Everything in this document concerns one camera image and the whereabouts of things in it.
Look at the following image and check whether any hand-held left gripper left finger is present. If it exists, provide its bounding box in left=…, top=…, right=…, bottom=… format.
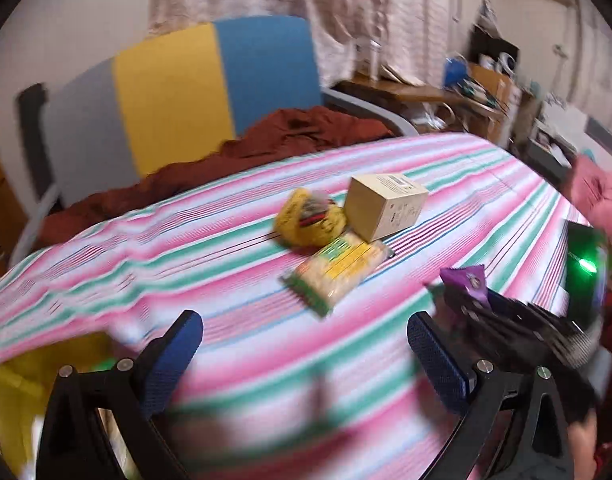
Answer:
left=36, top=309, right=205, bottom=480

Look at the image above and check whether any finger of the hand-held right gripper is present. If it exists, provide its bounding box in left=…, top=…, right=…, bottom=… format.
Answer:
left=431, top=287, right=599, bottom=373
left=488, top=290, right=577, bottom=333

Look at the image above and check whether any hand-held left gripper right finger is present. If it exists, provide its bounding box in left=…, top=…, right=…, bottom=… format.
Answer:
left=407, top=311, right=575, bottom=480

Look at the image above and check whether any purple snack packet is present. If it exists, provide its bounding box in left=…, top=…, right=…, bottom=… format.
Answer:
left=428, top=265, right=489, bottom=331

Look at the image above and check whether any gold metal tin box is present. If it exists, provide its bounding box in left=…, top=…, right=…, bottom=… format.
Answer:
left=0, top=332, right=118, bottom=480

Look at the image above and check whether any person's right hand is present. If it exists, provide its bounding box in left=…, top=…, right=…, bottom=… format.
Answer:
left=568, top=407, right=604, bottom=480

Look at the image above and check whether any pink cloth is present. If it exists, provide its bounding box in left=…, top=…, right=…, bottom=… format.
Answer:
left=568, top=156, right=612, bottom=251

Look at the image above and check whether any pink green striped tablecloth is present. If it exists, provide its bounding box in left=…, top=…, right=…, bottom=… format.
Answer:
left=0, top=132, right=609, bottom=480

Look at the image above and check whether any green label noodle packet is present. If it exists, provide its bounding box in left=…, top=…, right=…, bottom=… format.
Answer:
left=280, top=232, right=394, bottom=318

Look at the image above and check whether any beige cardboard box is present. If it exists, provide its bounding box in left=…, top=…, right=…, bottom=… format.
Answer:
left=345, top=172, right=430, bottom=242

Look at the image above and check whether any yellow snack bag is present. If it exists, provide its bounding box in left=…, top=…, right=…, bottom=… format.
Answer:
left=272, top=187, right=348, bottom=248

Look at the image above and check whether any brown cardboard carton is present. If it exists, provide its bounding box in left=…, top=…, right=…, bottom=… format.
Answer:
left=468, top=64, right=522, bottom=121

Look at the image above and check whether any wooden desk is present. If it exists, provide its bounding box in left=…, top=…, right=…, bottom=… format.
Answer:
left=336, top=76, right=509, bottom=138

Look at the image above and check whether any dark red cloth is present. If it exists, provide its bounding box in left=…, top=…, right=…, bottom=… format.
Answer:
left=38, top=106, right=396, bottom=247

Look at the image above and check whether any grey yellow blue chair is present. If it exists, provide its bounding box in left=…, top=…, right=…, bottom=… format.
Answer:
left=8, top=15, right=419, bottom=263

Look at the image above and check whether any white bottle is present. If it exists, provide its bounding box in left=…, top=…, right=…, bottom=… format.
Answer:
left=366, top=37, right=385, bottom=81

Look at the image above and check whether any pale printed curtain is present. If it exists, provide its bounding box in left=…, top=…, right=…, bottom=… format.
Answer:
left=148, top=0, right=489, bottom=88

